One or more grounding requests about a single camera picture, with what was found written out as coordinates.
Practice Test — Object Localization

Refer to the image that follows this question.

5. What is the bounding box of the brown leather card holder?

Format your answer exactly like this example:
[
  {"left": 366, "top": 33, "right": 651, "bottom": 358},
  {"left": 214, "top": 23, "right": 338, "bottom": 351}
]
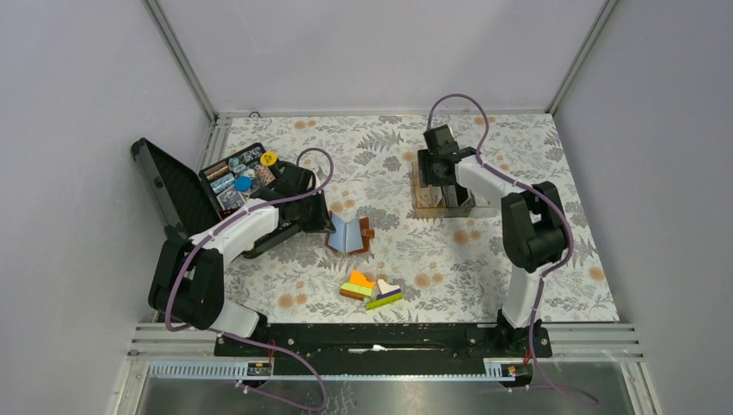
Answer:
[{"left": 324, "top": 212, "right": 375, "bottom": 255}]

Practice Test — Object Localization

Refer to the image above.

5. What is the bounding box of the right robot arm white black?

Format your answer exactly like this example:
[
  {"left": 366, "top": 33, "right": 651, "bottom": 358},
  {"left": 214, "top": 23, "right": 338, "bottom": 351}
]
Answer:
[{"left": 418, "top": 125, "right": 574, "bottom": 356}]

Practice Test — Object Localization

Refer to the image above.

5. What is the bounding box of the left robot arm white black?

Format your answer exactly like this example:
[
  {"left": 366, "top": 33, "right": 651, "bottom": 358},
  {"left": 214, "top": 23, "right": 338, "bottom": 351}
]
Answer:
[{"left": 148, "top": 162, "right": 334, "bottom": 355}]

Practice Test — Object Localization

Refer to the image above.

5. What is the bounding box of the orange green brown card stack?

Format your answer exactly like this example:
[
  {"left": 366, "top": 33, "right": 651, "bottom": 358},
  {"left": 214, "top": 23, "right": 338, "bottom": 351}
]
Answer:
[{"left": 339, "top": 270, "right": 375, "bottom": 301}]

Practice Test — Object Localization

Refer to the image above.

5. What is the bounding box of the white purple green card stack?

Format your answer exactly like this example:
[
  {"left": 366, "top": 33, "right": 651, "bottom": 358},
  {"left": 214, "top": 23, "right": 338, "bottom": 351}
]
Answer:
[{"left": 366, "top": 279, "right": 403, "bottom": 310}]

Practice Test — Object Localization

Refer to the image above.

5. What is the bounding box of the yellow poker chip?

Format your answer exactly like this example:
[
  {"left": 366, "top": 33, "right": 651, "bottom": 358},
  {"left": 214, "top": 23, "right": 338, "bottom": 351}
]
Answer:
[{"left": 259, "top": 151, "right": 278, "bottom": 168}]

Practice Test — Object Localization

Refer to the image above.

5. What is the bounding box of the blue poker chip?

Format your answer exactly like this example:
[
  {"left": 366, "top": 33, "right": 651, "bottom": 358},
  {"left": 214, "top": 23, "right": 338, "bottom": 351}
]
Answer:
[{"left": 233, "top": 176, "right": 253, "bottom": 192}]

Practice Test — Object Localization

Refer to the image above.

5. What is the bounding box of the floral patterned table mat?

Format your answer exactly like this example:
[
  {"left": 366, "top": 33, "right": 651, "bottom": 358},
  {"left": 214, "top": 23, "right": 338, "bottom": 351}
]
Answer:
[{"left": 225, "top": 114, "right": 618, "bottom": 322}]

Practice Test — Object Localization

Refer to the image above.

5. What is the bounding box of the black poker chip case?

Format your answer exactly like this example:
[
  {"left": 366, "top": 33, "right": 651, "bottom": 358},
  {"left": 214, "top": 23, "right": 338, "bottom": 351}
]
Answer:
[{"left": 131, "top": 138, "right": 316, "bottom": 260}]

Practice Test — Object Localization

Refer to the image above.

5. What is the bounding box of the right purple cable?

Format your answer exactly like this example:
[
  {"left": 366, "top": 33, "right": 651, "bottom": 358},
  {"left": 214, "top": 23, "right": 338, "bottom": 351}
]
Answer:
[{"left": 426, "top": 93, "right": 602, "bottom": 409}]

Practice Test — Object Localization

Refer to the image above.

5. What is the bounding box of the purple cable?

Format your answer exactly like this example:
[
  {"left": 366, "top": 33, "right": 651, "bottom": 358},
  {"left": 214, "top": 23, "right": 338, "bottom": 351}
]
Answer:
[
  {"left": 426, "top": 93, "right": 602, "bottom": 409},
  {"left": 164, "top": 147, "right": 335, "bottom": 413}
]

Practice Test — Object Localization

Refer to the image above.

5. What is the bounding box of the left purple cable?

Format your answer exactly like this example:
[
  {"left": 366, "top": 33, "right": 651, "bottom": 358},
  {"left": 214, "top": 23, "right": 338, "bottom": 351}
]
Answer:
[{"left": 164, "top": 147, "right": 335, "bottom": 413}]

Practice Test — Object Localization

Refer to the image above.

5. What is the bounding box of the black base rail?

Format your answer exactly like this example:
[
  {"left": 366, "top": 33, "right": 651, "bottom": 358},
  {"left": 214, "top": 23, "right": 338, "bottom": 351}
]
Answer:
[{"left": 214, "top": 323, "right": 552, "bottom": 376}]

